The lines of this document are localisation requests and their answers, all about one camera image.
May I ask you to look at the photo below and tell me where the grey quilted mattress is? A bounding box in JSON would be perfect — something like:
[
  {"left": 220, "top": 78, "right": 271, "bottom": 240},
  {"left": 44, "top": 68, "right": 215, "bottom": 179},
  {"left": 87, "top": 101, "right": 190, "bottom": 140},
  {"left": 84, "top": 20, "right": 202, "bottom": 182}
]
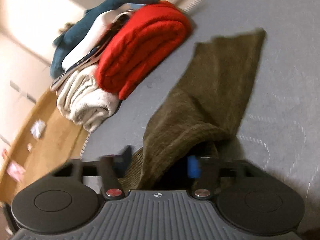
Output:
[{"left": 82, "top": 0, "right": 319, "bottom": 239}]

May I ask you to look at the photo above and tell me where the wooden bed frame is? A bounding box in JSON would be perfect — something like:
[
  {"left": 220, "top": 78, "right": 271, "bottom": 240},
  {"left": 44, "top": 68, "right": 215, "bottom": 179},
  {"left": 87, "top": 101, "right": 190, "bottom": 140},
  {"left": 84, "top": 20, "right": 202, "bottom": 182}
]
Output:
[{"left": 1, "top": 90, "right": 88, "bottom": 203}]

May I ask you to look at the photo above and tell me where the white pillow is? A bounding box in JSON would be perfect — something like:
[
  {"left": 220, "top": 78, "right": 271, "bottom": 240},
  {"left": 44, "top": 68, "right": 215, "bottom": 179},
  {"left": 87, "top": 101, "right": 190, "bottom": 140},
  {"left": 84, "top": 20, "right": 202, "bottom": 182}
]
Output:
[{"left": 62, "top": 10, "right": 133, "bottom": 70}]

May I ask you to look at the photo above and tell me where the red folded comforter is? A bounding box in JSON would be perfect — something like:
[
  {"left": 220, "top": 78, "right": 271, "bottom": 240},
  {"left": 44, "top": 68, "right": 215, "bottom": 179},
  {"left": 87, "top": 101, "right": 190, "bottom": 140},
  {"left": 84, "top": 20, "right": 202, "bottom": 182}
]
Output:
[{"left": 95, "top": 2, "right": 193, "bottom": 100}]

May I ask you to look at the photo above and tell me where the white folded blanket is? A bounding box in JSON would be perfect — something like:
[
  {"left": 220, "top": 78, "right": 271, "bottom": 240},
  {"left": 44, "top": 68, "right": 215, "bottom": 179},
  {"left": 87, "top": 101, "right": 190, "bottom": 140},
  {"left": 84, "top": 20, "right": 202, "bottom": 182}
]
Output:
[{"left": 56, "top": 64, "right": 120, "bottom": 133}]

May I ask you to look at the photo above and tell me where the teal shark plush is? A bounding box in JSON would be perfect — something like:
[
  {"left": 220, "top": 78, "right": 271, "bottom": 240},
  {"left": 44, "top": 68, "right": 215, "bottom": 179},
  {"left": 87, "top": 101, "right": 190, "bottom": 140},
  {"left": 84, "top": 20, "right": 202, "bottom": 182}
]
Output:
[{"left": 50, "top": 0, "right": 159, "bottom": 79}]

